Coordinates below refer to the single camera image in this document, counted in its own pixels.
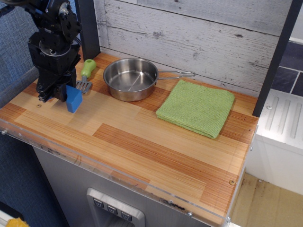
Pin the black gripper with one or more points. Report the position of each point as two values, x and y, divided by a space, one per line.
55 68

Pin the blue arch-shaped wooden handle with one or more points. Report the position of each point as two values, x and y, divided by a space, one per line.
74 99

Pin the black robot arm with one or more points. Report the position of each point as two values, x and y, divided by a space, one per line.
54 48

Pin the stainless steel pan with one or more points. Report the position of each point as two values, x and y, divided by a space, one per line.
134 79

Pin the grey toy fridge cabinet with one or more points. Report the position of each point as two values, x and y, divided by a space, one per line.
71 175

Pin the clear acrylic edge guard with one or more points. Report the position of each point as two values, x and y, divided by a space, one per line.
186 171

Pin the silver dispenser panel with buttons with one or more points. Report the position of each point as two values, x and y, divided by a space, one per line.
110 212

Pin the yellow object at corner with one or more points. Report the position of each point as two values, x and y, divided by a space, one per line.
16 222

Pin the green folded cloth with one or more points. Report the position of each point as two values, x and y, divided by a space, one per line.
200 109

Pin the white ribbed sink unit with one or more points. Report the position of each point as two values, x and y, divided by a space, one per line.
276 154

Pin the green handled grey spatula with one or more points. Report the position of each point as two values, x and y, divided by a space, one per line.
84 84

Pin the dark left cabinet post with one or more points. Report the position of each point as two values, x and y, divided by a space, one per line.
89 36

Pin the dark cabinet post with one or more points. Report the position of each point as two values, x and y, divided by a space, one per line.
89 36
278 54

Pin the dark right cabinet post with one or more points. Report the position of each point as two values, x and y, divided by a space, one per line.
278 54

